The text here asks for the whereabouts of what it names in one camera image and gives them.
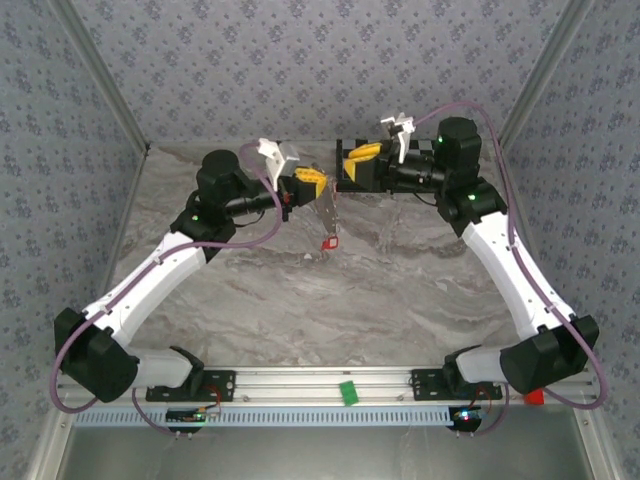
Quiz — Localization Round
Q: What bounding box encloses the grey slotted cable duct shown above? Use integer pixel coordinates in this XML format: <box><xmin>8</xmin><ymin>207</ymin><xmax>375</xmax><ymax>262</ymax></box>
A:
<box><xmin>74</xmin><ymin>405</ymin><xmax>454</xmax><ymax>428</ymax></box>

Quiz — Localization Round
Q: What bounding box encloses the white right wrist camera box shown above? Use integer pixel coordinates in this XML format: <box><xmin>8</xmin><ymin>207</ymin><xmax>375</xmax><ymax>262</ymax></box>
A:
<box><xmin>378</xmin><ymin>112</ymin><xmax>417</xmax><ymax>166</ymax></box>

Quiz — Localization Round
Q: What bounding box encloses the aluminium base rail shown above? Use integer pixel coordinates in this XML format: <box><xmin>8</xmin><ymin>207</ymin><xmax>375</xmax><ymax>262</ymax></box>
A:
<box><xmin>57</xmin><ymin>367</ymin><xmax>601</xmax><ymax>409</ymax></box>

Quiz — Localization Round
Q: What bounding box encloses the short purple cable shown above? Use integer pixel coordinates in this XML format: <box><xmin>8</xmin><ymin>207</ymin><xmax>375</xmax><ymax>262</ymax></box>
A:
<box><xmin>130</xmin><ymin>387</ymin><xmax>182</xmax><ymax>437</ymax></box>
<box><xmin>457</xmin><ymin>383</ymin><xmax>511</xmax><ymax>437</ymax></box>

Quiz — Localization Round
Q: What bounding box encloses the small circuit board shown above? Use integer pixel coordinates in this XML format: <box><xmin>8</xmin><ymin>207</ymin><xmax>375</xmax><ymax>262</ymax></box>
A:
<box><xmin>164</xmin><ymin>407</ymin><xmax>209</xmax><ymax>427</ymax></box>
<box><xmin>449</xmin><ymin>406</ymin><xmax>484</xmax><ymax>424</ymax></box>

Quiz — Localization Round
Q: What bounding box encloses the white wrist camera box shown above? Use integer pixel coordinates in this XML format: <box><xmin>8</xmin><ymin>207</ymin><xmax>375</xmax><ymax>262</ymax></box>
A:
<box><xmin>257</xmin><ymin>138</ymin><xmax>301</xmax><ymax>191</ymax></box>
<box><xmin>378</xmin><ymin>112</ymin><xmax>417</xmax><ymax>166</ymax></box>

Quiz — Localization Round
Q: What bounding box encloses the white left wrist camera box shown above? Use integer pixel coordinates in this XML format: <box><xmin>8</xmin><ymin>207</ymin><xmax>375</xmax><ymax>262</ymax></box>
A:
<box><xmin>257</xmin><ymin>138</ymin><xmax>301</xmax><ymax>191</ymax></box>

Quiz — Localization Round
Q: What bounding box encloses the aluminium frame post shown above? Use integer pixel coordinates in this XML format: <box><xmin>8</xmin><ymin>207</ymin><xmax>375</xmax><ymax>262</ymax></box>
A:
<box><xmin>49</xmin><ymin>0</ymin><xmax>152</xmax><ymax>152</ymax></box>
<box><xmin>499</xmin><ymin>0</ymin><xmax>596</xmax><ymax>147</ymax></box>

